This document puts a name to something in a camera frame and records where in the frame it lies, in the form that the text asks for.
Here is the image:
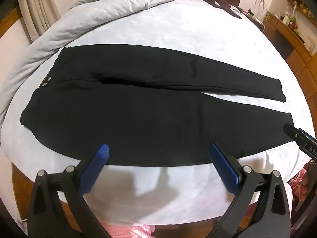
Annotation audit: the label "bed with white sheet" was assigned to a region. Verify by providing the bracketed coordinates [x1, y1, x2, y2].
[0, 0, 312, 228]

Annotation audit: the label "beige curtain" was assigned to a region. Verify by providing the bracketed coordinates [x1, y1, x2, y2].
[17, 0, 83, 44]

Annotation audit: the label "pink checked clothing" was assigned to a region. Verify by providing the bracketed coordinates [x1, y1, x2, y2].
[99, 224, 161, 238]

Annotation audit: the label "pink floral clothing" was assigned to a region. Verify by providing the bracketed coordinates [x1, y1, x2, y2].
[288, 161, 317, 204]

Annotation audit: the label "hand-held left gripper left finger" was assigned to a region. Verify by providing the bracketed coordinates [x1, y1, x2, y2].
[28, 143, 111, 238]

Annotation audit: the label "black pants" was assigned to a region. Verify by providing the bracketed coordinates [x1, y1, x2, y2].
[20, 44, 295, 166]

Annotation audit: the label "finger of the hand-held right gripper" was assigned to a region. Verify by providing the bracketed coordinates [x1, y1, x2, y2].
[283, 123, 317, 145]

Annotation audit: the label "wooden desk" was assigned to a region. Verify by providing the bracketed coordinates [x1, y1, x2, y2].
[263, 13, 317, 105]

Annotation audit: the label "wooden bed frame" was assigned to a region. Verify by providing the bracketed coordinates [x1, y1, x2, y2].
[11, 161, 72, 228]

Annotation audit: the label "grey duvet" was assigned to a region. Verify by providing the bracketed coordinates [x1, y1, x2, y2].
[0, 0, 206, 114]

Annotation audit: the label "white wall cable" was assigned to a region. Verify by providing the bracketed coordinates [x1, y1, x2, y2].
[256, 0, 269, 21]

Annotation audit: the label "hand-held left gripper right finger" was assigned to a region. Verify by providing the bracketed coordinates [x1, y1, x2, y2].
[209, 142, 294, 238]

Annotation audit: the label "wooden wall shelf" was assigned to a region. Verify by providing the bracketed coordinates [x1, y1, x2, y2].
[287, 0, 317, 18]

